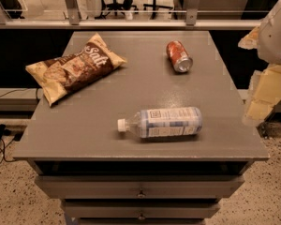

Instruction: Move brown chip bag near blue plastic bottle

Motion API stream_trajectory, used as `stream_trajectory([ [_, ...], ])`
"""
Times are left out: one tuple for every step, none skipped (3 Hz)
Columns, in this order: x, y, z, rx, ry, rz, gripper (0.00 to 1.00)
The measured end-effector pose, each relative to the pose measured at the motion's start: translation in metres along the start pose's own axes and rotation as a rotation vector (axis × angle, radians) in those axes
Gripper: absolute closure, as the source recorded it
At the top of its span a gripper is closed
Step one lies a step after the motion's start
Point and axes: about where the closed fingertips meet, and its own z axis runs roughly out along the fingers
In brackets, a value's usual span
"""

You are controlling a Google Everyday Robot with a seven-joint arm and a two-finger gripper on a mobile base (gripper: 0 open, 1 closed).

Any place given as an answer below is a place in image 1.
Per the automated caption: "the brown chip bag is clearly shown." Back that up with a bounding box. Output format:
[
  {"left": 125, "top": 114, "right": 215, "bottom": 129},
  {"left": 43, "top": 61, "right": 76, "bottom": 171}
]
[{"left": 25, "top": 33, "right": 126, "bottom": 106}]

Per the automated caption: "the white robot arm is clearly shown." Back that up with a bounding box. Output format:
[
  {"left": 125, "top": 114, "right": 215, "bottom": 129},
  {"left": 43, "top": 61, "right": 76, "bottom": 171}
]
[{"left": 238, "top": 0, "right": 281, "bottom": 127}]

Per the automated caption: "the blue plastic water bottle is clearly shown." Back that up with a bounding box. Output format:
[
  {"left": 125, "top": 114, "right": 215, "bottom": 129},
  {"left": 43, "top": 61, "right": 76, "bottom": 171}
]
[{"left": 117, "top": 107, "right": 202, "bottom": 139}]

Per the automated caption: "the red soda can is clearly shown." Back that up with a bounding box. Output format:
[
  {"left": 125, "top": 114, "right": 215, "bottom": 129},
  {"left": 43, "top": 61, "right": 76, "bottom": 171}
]
[{"left": 166, "top": 40, "right": 193, "bottom": 73}]

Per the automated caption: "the upper drawer knob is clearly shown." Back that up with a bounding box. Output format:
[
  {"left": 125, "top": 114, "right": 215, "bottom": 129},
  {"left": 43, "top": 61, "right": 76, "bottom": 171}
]
[{"left": 137, "top": 189, "right": 146, "bottom": 199}]

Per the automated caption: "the drawer knob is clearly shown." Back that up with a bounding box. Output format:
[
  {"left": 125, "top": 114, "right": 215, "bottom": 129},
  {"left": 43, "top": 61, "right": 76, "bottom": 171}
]
[
  {"left": 137, "top": 189, "right": 146, "bottom": 199},
  {"left": 138, "top": 213, "right": 146, "bottom": 220}
]

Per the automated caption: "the lower drawer knob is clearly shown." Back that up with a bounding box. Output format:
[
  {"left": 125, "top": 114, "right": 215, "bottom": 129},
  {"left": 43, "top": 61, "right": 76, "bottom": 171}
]
[{"left": 138, "top": 213, "right": 146, "bottom": 220}]

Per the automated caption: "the grey drawer cabinet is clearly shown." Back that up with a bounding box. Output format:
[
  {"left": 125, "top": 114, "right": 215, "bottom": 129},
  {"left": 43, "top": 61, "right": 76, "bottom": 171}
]
[{"left": 14, "top": 31, "right": 268, "bottom": 225}]

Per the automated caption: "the metal glass railing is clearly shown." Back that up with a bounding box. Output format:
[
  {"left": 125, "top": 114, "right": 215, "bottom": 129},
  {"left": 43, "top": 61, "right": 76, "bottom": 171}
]
[{"left": 0, "top": 0, "right": 261, "bottom": 30}]

